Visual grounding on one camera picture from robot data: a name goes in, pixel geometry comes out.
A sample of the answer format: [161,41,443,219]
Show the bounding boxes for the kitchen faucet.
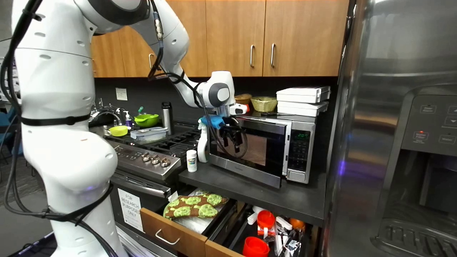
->
[88,99,121,126]

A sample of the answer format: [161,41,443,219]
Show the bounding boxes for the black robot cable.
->
[0,0,120,257]

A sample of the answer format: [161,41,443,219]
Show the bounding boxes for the white paper sign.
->
[117,188,143,231]

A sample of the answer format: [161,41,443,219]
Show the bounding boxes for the wooden bowl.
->
[235,92,251,104]

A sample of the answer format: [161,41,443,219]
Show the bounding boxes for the wooden upper cabinets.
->
[90,0,350,79]

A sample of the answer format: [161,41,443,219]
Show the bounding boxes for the red lidded jar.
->
[257,209,275,238]

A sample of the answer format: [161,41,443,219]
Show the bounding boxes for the stainless steel microwave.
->
[207,114,315,188]

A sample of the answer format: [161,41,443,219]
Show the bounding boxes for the wall outlet plate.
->
[116,86,128,101]

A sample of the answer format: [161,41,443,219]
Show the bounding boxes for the green bowl by sink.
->
[134,106,158,126]

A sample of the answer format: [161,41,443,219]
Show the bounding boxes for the green glass bowl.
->
[251,95,277,112]

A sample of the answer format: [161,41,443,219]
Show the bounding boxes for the stainless steel refrigerator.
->
[321,0,457,257]

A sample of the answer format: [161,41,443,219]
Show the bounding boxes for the clear plastic container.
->
[130,126,167,142]

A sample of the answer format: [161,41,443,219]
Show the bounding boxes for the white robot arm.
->
[3,0,234,257]

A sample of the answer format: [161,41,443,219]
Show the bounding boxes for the stainless steel stove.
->
[107,138,193,233]

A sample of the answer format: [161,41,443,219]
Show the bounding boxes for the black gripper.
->
[218,116,243,152]

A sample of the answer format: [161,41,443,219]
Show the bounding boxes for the open wooden drawer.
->
[140,189,247,257]

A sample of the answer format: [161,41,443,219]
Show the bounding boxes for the red cup in drawer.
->
[243,235,270,257]

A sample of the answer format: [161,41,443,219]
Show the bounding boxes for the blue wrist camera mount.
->
[201,114,224,129]

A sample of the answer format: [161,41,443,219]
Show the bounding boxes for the steel thermos bottle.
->
[161,101,173,134]

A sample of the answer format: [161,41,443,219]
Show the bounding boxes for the lower white box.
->
[277,101,328,116]

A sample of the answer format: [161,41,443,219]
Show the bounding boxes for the upper white box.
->
[275,85,331,102]

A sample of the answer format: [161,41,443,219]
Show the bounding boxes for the white box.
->
[277,101,328,116]
[275,85,331,102]

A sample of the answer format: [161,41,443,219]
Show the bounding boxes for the green patterned oven mitt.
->
[163,192,225,219]

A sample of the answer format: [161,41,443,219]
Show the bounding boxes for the small white bottle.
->
[185,149,198,172]

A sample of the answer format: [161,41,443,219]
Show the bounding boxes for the white spray bottle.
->
[197,118,208,162]

